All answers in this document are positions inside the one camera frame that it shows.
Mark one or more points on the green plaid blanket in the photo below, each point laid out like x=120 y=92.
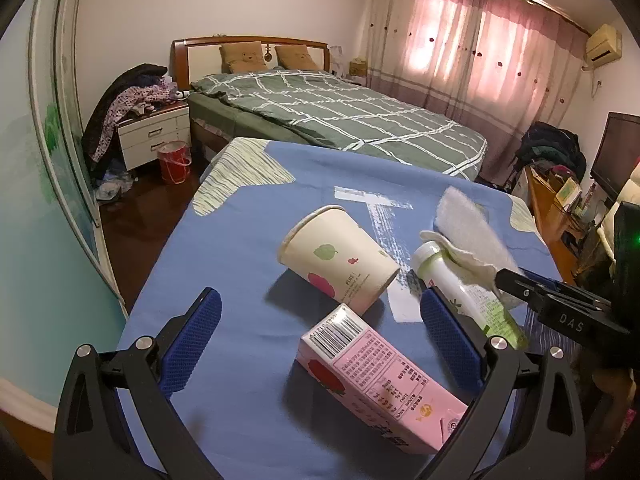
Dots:
x=350 y=115

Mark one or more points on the white bottle with green label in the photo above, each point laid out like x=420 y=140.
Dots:
x=480 y=305

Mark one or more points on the red bucket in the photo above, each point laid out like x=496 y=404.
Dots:
x=174 y=162

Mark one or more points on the blue printed tablecloth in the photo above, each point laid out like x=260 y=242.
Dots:
x=225 y=260

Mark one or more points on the wooden desk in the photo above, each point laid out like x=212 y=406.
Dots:
x=550 y=240

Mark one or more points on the pink curtain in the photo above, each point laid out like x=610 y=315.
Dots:
x=475 y=45

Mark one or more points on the pile of dark clothes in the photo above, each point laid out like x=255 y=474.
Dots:
x=550 y=147

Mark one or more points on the brown pillow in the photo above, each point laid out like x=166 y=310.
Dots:
x=296 y=56
x=243 y=57

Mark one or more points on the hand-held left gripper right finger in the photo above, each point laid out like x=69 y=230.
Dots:
x=450 y=340

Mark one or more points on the wooden bed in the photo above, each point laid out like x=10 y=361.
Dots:
x=180 y=60

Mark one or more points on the brown tissue box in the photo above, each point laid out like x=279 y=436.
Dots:
x=358 y=67

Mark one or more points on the black television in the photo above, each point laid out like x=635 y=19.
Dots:
x=617 y=155

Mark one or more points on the beige air conditioner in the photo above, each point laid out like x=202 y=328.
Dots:
x=602 y=45

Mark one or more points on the clutter of bags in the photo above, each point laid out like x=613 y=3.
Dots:
x=114 y=187

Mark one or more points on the cream puffy jacket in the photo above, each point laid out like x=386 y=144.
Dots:
x=607 y=225

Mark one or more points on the white nightstand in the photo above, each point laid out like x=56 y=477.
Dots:
x=152 y=135

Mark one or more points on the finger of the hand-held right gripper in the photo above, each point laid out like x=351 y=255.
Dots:
x=555 y=285
x=565 y=320

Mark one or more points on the glass sliding wardrobe door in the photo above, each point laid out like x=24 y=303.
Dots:
x=45 y=220

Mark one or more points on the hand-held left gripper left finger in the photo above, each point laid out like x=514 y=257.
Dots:
x=192 y=345

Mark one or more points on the pink drink carton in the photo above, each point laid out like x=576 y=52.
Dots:
x=380 y=385

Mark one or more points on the white bedside lamp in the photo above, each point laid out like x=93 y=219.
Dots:
x=337 y=57

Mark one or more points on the white cloth rag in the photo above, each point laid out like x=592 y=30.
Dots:
x=465 y=220

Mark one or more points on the green and white box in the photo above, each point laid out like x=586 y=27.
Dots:
x=569 y=194

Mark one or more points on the paper cup with fruit print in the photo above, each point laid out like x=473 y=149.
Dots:
x=335 y=260

